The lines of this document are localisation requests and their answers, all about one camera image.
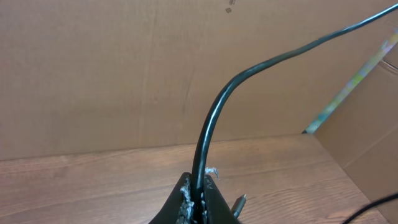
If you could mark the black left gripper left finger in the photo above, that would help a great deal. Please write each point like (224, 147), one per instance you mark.
(178, 208)

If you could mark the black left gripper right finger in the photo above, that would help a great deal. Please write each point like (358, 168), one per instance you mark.
(216, 210)

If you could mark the side cardboard panel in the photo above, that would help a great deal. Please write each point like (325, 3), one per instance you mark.
(361, 134)

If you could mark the brown cardboard panel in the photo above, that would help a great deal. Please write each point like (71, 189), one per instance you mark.
(83, 76)

